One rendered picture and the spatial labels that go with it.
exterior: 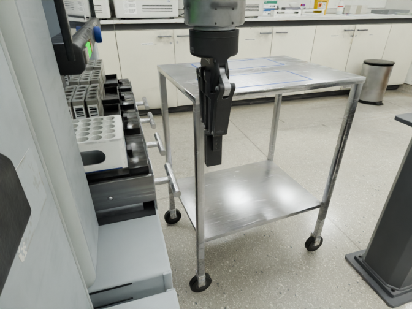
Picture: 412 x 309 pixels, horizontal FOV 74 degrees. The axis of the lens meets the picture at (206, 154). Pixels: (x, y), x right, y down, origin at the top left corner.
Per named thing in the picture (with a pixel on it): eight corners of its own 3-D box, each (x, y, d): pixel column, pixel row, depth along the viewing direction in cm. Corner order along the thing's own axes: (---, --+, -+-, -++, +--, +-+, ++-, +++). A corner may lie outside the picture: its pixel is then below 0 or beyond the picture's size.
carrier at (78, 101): (83, 111, 61) (77, 85, 58) (93, 111, 62) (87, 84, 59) (78, 132, 52) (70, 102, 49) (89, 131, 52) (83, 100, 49)
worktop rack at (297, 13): (273, 16, 283) (274, 10, 280) (270, 16, 292) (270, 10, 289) (300, 16, 287) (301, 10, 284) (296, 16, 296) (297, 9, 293)
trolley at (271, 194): (191, 297, 110) (183, 99, 70) (164, 222, 147) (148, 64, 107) (324, 249, 131) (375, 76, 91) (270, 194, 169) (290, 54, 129)
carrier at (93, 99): (94, 111, 62) (88, 84, 59) (103, 110, 62) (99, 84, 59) (91, 131, 52) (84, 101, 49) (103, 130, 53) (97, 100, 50)
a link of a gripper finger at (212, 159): (221, 129, 49) (222, 130, 49) (220, 162, 53) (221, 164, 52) (205, 131, 49) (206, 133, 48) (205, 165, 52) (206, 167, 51)
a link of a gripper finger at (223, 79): (223, 54, 42) (236, 60, 38) (222, 88, 45) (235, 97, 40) (208, 56, 42) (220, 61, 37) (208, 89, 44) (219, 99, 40)
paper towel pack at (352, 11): (348, 14, 345) (350, 5, 340) (342, 13, 354) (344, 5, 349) (366, 14, 350) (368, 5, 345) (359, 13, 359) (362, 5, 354)
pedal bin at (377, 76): (370, 107, 307) (382, 64, 285) (346, 97, 339) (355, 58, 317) (391, 104, 315) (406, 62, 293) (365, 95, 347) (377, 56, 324)
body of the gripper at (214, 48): (183, 26, 43) (185, 84, 48) (197, 30, 36) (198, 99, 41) (227, 24, 45) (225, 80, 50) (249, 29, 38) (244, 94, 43)
